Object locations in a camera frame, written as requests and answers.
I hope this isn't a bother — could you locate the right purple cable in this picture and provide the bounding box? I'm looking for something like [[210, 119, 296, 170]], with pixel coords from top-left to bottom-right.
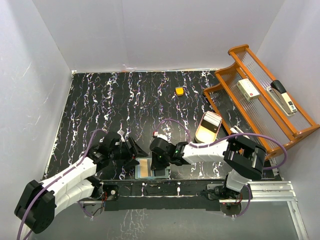
[[152, 118, 288, 218]]

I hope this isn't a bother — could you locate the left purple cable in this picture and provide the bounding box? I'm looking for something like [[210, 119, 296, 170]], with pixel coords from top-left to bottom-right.
[[16, 129, 113, 240]]

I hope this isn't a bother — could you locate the purple cable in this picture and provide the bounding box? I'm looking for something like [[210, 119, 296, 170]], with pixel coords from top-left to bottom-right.
[[152, 118, 288, 218], [16, 129, 113, 240]]

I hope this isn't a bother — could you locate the wooden tray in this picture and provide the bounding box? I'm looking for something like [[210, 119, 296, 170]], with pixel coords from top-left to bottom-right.
[[194, 111, 222, 143]]

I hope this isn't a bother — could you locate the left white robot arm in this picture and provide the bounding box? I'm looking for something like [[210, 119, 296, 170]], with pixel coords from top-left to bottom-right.
[[14, 132, 148, 238]]

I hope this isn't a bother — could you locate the yellow small block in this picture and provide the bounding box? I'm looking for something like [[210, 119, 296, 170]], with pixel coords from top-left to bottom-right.
[[175, 87, 185, 96]]

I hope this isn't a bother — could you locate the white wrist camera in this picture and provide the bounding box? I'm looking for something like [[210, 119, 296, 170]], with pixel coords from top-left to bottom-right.
[[117, 129, 126, 142], [153, 131, 168, 141]]

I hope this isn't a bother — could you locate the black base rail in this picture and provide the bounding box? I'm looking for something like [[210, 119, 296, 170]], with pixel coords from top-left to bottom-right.
[[82, 178, 253, 213]]

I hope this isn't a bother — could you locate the wooden tiered shelf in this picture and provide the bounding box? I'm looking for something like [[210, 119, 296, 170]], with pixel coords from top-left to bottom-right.
[[203, 44, 320, 150]]

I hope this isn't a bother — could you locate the white staple box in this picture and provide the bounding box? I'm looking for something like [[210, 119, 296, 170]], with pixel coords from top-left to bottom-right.
[[236, 78, 260, 101]]

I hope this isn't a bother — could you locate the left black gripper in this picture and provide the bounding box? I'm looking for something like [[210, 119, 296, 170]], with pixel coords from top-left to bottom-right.
[[109, 136, 147, 168]]

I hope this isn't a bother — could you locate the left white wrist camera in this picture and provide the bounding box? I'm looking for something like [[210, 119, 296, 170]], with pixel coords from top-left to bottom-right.
[[117, 129, 126, 142]]

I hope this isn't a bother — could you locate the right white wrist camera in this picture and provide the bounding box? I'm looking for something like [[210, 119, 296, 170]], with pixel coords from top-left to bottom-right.
[[153, 131, 168, 141]]

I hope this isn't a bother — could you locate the gold credit card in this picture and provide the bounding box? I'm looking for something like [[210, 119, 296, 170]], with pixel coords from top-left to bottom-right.
[[139, 158, 151, 178]]

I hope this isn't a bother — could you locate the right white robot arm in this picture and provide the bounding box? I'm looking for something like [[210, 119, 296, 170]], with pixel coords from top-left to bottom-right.
[[149, 133, 266, 200]]

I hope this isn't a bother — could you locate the green card holder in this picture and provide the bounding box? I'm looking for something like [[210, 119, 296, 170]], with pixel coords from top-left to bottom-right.
[[134, 157, 172, 180]]

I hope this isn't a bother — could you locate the black beige stapler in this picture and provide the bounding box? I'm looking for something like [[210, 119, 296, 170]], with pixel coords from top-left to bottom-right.
[[266, 79, 297, 117]]

